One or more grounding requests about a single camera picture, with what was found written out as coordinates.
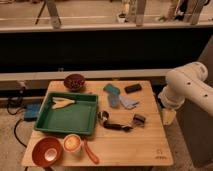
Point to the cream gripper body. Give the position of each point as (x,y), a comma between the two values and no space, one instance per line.
(168,116)

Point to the red chili pepper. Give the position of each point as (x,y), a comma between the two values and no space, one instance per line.
(90,154)

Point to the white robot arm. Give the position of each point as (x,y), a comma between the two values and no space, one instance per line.
(185,82)

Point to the dark red patterned bowl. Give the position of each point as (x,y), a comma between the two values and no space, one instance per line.
(74,82)

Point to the wooden table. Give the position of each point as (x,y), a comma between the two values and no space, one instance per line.
(147,146)

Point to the black rectangular block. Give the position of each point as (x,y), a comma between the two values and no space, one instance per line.
(133,88)

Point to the light blue crumpled cloth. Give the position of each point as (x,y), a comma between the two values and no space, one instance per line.
(128,103)

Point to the blue cloth piece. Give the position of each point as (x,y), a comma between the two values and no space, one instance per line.
(113,100)

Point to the teal sponge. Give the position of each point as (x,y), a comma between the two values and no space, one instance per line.
(111,89)

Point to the black metal scoop tool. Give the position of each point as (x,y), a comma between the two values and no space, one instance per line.
(103,118)

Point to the green plastic tray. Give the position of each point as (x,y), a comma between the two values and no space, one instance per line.
(78,118)

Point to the small orange cup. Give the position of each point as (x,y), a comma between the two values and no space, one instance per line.
(72,143)

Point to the blue power box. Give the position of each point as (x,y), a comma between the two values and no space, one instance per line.
(31,112)

